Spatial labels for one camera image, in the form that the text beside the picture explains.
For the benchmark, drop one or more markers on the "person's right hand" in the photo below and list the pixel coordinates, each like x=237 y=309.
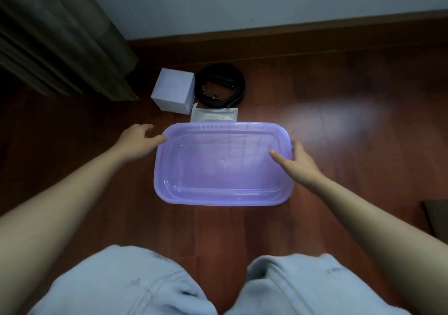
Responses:
x=302 y=169

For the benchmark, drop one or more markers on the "person's left hand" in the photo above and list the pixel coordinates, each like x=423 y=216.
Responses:
x=136 y=143

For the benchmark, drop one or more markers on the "small white box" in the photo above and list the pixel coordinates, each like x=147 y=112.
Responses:
x=173 y=90

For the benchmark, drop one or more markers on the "white packet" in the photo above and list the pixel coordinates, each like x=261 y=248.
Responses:
x=213 y=115

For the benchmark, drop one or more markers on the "brown curtain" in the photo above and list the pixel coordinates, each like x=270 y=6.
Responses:
x=52 y=27

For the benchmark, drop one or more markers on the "person's left forearm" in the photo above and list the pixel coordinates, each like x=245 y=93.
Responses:
x=52 y=213

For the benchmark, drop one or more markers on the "person's right forearm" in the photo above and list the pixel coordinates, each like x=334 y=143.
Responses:
x=385 y=234

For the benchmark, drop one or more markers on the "brown wooden baseboard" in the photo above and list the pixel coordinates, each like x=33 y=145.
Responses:
x=280 y=41

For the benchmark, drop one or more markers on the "light blue denim trousers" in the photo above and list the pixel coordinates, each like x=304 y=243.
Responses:
x=122 y=283

